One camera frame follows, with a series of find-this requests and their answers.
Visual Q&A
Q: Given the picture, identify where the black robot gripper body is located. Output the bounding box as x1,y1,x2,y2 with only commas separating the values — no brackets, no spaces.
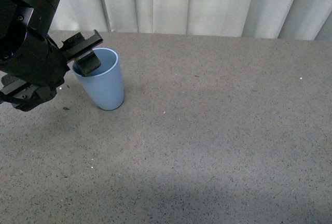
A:
1,28,70,87

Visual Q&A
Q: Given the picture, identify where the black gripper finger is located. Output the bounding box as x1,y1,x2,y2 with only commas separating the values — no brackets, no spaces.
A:
61,30,103,77
1,77,57,111

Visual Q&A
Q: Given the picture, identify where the blue plastic cup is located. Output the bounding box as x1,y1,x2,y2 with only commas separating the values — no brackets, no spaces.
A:
72,48,125,110

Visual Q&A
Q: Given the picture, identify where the white pleated curtain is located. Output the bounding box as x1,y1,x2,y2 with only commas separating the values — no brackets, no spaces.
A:
51,0,331,40

